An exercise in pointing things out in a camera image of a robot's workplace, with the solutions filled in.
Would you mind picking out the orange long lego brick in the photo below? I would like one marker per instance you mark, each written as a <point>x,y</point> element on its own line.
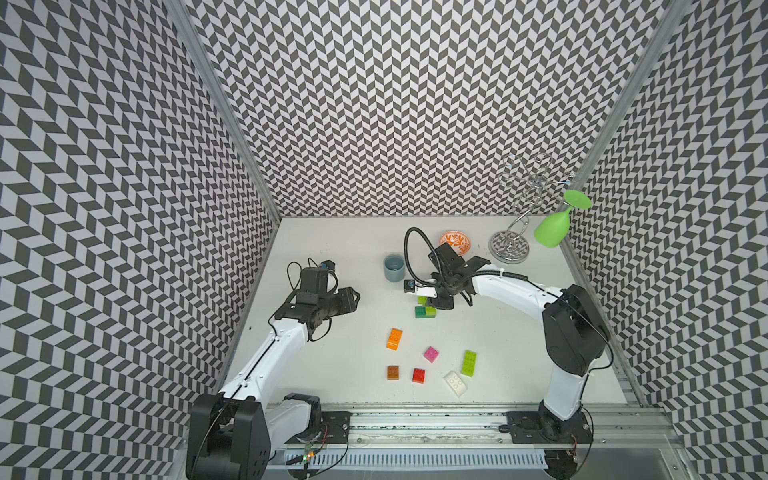
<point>394,339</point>

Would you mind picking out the orange patterned small bowl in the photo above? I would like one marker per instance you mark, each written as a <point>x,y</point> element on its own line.
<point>459,241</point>

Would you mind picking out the teal ceramic cup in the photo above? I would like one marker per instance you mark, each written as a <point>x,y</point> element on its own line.
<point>394,268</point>

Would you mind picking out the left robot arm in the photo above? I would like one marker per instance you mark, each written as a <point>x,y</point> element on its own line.
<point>233,433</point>

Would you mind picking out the chrome glass holder stand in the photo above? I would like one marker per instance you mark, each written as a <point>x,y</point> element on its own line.
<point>526,178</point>

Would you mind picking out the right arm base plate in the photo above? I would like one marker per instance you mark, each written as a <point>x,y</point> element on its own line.
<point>532,427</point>

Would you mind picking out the lime long lego brick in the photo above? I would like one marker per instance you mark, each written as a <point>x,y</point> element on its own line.
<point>469,363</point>

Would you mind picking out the red square lego brick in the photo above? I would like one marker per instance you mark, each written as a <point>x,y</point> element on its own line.
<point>418,376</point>

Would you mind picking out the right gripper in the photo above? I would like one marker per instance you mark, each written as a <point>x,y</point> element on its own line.
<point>441,303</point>

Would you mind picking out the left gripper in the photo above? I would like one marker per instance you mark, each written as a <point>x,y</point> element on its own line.
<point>347,302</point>

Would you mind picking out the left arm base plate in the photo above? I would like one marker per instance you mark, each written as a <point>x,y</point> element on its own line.
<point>332,427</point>

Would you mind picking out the aluminium front rail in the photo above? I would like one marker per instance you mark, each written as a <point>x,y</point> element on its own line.
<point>482,427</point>

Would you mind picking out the pink square lego brick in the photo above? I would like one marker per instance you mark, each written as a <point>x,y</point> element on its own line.
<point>431,354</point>

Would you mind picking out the white long lego brick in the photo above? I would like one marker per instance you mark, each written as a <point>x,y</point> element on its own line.
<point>455,383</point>

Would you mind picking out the green plastic wine glass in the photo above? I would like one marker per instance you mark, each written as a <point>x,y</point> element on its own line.
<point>554,229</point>

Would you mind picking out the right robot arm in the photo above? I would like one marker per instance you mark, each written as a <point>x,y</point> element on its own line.
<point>575,336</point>

